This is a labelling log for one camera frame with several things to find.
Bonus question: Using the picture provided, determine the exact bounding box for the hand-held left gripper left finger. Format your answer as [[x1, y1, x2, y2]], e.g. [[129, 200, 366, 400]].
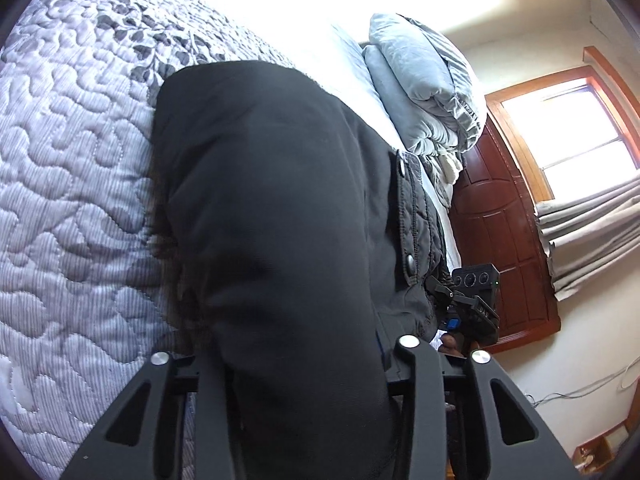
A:
[[60, 351, 246, 480]]

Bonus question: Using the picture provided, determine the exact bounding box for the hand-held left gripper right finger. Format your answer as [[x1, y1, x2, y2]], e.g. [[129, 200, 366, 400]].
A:
[[382, 334, 583, 480]]

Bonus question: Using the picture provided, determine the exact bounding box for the black quilted jacket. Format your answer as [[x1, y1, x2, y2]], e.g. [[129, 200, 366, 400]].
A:
[[150, 60, 401, 480], [392, 149, 448, 341]]

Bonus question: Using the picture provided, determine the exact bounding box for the person's right hand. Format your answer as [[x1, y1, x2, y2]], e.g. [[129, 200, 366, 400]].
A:
[[439, 334, 468, 358]]

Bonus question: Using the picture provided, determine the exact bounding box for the dark wooden headboard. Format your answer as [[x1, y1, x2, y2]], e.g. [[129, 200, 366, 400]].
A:
[[447, 117, 561, 348]]

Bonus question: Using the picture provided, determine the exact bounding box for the white fleece cloth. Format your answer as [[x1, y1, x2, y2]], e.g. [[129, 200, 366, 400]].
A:
[[434, 152, 467, 202]]

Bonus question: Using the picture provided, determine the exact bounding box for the beige curtain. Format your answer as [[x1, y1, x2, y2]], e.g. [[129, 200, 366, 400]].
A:
[[532, 172, 640, 303]]

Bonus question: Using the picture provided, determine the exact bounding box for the wooden box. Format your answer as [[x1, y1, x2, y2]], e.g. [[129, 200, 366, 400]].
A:
[[570, 425, 631, 476]]

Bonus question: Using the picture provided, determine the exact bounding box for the wooden framed window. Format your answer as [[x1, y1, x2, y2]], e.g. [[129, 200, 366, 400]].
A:
[[482, 45, 640, 206]]

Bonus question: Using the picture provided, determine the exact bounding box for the grey comforter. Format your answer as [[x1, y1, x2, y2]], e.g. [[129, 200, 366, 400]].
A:
[[362, 12, 488, 156]]

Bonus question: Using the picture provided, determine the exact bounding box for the grey quilted bedspread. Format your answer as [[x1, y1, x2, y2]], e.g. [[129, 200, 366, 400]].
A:
[[0, 0, 321, 480]]

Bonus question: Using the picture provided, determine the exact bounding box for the white wall cable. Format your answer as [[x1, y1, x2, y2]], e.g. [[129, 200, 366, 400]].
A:
[[525, 360, 640, 408]]

